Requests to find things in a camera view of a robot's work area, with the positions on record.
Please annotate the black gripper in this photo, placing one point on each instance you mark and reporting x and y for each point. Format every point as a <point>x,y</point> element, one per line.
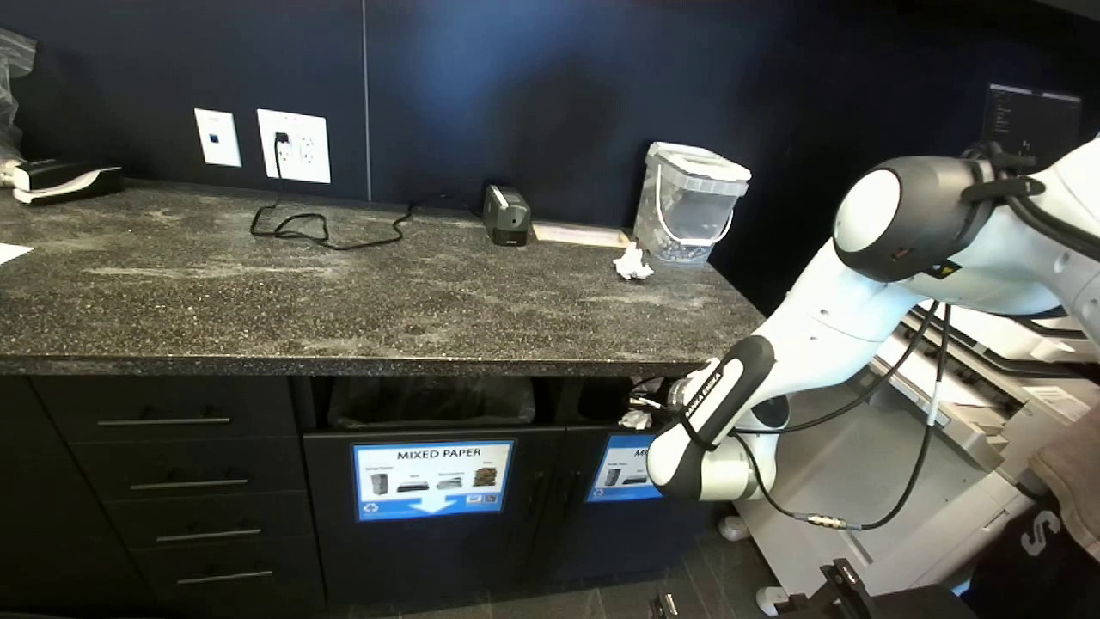
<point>669,397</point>

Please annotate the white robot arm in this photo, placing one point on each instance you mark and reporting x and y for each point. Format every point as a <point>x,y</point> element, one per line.
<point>827,321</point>

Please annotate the black bin with plastic liner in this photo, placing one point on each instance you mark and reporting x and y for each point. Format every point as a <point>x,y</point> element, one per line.
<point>592,401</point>
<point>433,403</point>

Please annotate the mixed paper sign arrow up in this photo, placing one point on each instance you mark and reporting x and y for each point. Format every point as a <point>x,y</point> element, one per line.
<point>619,473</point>

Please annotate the flat cream paper pad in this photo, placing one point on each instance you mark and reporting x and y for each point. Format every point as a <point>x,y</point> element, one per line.
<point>580,235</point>

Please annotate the clear plastic bucket with lid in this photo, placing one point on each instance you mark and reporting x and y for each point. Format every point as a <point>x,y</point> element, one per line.
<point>690,208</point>

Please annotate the white office printer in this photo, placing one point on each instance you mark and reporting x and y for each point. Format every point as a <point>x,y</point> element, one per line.
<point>848,460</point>

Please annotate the small black desk device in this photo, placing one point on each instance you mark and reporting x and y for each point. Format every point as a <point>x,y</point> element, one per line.
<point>507,215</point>

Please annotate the mixed paper sign arrow down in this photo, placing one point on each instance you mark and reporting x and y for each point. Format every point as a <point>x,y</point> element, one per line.
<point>434,484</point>

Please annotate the black stand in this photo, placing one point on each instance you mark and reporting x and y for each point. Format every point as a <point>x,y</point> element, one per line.
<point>848,588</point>

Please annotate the person in black clothing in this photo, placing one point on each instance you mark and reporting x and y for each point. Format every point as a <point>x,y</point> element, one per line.
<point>1032,571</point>

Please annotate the dark monitor screen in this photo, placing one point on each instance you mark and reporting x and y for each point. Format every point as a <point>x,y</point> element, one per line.
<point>1032,109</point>

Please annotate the black cabinet drawer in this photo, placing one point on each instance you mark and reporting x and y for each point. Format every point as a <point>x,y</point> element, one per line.
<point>185,467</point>
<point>208,518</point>
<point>160,403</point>
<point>227,588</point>

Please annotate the black device with white paper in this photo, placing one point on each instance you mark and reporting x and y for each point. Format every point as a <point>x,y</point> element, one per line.
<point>69,174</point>

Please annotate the white paper slip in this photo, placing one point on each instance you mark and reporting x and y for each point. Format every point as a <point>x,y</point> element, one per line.
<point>11,251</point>

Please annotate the clear plastic bag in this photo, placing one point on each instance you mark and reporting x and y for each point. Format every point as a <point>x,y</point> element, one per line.
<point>11,92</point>

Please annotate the white wall outlet plate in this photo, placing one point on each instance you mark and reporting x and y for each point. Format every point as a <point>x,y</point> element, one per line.
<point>304,148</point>

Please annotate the white wall switch plate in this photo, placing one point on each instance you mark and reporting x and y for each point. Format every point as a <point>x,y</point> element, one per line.
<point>219,139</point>

